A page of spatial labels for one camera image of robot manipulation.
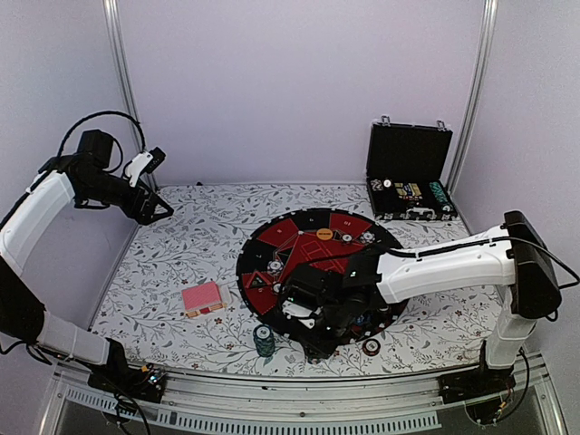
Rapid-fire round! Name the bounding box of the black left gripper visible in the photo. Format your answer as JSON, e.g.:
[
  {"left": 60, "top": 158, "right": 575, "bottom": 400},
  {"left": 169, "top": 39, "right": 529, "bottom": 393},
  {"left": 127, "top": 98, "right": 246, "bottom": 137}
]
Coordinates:
[{"left": 81, "top": 169, "right": 175, "bottom": 224}]

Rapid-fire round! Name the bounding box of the brown 100 poker chip stack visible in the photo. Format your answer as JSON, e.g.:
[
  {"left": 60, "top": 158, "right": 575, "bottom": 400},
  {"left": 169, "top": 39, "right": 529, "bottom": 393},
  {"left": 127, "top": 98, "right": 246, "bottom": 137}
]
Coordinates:
[{"left": 362, "top": 338, "right": 381, "bottom": 357}]

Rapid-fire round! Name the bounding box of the blue chip stack seat seven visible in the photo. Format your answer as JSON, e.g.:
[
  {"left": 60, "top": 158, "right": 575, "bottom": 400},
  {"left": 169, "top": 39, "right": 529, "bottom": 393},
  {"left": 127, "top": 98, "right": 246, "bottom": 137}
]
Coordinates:
[{"left": 266, "top": 260, "right": 285, "bottom": 276}]

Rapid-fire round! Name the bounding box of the orange big blind button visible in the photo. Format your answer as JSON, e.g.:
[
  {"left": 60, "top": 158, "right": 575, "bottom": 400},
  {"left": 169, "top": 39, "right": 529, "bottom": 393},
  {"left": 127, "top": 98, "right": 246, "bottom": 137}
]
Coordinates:
[{"left": 316, "top": 227, "right": 334, "bottom": 241}]

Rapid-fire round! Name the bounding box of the blue chip stack seat one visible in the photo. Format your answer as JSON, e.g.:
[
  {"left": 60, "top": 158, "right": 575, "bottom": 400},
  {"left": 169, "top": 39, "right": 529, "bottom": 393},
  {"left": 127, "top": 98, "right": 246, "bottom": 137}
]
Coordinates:
[{"left": 360, "top": 231, "right": 376, "bottom": 245}]

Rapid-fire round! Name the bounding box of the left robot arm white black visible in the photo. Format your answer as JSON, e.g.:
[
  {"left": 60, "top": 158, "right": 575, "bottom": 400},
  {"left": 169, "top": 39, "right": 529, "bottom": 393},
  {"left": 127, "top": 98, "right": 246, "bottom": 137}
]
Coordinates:
[{"left": 1, "top": 130, "right": 173, "bottom": 393}]

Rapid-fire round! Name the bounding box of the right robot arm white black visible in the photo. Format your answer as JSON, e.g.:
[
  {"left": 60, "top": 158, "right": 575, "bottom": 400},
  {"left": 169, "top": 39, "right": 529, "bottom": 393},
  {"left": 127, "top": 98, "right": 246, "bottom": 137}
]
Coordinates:
[{"left": 279, "top": 211, "right": 562, "bottom": 395}]

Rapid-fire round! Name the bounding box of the green poker chip stack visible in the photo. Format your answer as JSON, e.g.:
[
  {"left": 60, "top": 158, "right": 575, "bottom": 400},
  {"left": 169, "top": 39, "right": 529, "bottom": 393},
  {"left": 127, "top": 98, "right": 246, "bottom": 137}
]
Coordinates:
[{"left": 253, "top": 324, "right": 276, "bottom": 358}]

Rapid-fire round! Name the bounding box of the round red black poker mat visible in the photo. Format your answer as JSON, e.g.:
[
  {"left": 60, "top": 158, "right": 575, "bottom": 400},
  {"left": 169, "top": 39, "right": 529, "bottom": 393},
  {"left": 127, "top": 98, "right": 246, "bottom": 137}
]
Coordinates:
[{"left": 236, "top": 208, "right": 408, "bottom": 347}]

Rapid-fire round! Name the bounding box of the red playing card deck box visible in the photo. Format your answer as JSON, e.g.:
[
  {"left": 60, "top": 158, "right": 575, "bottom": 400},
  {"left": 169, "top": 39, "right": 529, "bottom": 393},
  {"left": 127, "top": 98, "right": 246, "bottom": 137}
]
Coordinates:
[{"left": 181, "top": 281, "right": 228, "bottom": 318}]

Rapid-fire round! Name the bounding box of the black poker chip case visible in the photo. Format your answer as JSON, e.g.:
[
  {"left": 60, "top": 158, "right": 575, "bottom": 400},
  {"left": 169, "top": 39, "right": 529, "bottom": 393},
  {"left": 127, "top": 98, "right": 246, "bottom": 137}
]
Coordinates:
[{"left": 366, "top": 115, "right": 459, "bottom": 221}]

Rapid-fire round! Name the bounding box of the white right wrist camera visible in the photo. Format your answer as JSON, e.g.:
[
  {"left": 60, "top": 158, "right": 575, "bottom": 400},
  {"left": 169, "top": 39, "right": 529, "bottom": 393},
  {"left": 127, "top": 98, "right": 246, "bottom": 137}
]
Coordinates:
[{"left": 282, "top": 301, "right": 324, "bottom": 332}]

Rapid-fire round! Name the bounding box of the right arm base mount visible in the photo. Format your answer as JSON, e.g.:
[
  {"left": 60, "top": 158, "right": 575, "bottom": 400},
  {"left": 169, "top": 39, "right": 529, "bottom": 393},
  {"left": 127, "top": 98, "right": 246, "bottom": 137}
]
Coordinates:
[{"left": 438, "top": 362, "right": 516, "bottom": 425}]

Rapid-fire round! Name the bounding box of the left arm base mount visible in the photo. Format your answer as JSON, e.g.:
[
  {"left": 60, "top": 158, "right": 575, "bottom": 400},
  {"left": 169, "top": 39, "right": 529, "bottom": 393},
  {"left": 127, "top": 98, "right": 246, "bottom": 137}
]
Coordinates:
[{"left": 83, "top": 363, "right": 167, "bottom": 403}]

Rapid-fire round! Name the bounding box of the left aluminium frame post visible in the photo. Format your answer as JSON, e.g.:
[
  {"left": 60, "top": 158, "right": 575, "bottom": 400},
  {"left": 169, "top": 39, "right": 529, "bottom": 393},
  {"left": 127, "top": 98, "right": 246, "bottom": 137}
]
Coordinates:
[{"left": 102, "top": 0, "right": 160, "bottom": 194}]

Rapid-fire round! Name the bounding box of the aluminium frame post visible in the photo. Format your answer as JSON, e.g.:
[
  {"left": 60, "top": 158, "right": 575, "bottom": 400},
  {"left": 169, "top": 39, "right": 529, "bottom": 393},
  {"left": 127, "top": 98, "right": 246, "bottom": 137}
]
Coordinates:
[
  {"left": 447, "top": 0, "right": 498, "bottom": 195},
  {"left": 102, "top": 0, "right": 160, "bottom": 194}
]

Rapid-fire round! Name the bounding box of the right aluminium frame post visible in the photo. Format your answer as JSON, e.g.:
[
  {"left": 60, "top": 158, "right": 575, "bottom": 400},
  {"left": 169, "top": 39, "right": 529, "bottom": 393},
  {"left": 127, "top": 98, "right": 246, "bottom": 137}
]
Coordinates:
[{"left": 447, "top": 0, "right": 498, "bottom": 195}]

